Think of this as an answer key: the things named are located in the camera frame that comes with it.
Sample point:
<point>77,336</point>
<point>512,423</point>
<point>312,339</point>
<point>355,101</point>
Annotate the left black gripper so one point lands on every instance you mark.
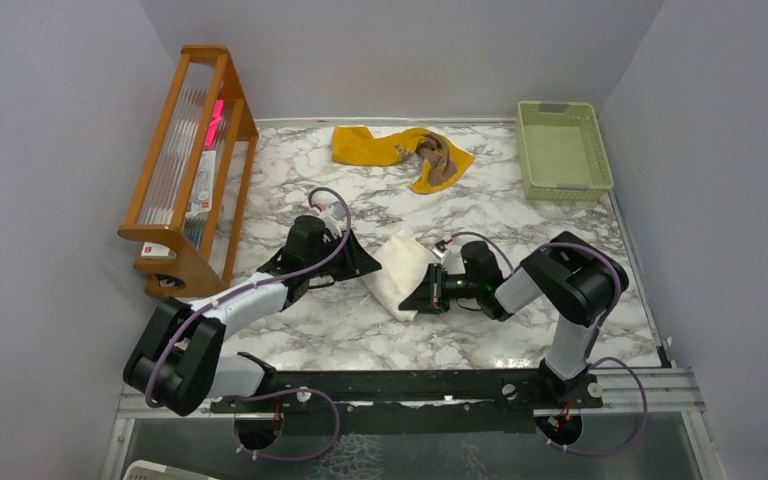
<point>356,260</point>

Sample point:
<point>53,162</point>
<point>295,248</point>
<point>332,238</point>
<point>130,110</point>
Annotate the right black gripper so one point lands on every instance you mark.
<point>428,296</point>

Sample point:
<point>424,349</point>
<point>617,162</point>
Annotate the white cream towel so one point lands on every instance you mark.
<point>403,262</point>

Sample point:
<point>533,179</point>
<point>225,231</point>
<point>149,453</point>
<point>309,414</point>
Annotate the yellow brown towel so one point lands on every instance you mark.
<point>442,163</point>

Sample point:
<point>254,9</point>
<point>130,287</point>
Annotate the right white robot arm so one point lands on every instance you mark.
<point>583,284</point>

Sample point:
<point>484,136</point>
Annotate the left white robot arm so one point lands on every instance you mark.
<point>177,362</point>

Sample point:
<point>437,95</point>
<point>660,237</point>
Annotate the wooden shelf rack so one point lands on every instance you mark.
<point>205,245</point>

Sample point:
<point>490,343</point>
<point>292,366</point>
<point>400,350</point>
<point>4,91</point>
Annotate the green plastic basket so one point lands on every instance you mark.
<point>561,152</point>

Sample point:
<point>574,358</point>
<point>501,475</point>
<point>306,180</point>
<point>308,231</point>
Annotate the small white red box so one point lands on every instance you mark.
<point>156,251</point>

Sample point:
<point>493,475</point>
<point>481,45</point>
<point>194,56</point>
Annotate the white basket corner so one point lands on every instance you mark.
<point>146,470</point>

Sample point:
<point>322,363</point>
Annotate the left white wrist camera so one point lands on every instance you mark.
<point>335,218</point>

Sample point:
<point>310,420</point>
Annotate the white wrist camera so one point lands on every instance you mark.
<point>444,249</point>
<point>335,218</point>

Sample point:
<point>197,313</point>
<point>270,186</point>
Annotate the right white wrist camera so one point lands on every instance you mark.
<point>444,249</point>

